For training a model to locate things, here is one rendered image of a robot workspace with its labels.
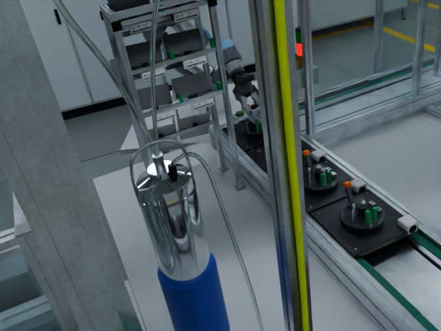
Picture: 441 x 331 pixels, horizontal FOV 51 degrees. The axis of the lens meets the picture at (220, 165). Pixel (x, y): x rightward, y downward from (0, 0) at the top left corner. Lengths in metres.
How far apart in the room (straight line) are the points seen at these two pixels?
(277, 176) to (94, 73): 4.30
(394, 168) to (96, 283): 1.48
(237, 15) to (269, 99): 4.41
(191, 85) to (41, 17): 3.28
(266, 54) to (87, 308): 0.49
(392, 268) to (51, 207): 1.08
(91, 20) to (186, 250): 3.93
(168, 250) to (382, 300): 0.59
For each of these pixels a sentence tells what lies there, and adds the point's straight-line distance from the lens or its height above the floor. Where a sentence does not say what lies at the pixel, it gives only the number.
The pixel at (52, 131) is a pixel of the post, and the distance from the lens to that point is 0.62.
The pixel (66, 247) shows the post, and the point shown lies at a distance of 0.71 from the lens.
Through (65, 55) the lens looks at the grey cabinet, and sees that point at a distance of 4.94.
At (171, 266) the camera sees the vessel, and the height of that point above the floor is 1.20.
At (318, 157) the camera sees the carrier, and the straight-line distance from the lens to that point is 1.83.
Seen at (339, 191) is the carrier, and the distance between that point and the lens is 1.68.
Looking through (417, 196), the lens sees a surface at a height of 0.86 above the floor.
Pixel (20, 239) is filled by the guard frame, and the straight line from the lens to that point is 0.79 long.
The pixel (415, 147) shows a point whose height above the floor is 0.86.
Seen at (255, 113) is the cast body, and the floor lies 1.07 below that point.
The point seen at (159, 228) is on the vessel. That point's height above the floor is 1.32.
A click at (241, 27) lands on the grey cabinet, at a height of 0.54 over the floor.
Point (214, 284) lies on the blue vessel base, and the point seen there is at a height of 1.09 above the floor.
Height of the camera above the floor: 1.98
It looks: 32 degrees down
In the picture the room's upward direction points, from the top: 10 degrees counter-clockwise
